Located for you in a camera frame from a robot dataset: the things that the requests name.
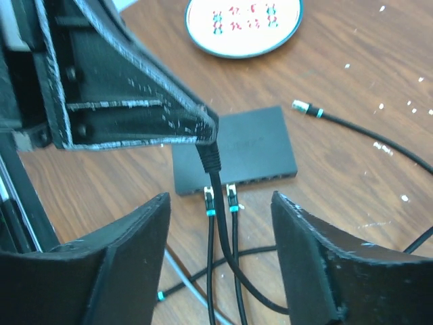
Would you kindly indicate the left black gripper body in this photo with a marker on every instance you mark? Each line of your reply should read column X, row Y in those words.
column 25, row 226

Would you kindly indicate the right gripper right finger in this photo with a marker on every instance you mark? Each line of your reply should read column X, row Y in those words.
column 333, row 277

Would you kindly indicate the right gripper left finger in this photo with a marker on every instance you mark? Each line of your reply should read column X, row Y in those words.
column 109, row 276

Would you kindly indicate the round white patterned plate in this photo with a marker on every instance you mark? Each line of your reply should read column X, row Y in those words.
column 242, row 29

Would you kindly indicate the black network switch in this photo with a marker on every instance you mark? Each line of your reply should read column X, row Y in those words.
column 254, row 146

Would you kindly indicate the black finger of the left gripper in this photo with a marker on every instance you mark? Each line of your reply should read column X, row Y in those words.
column 104, row 90

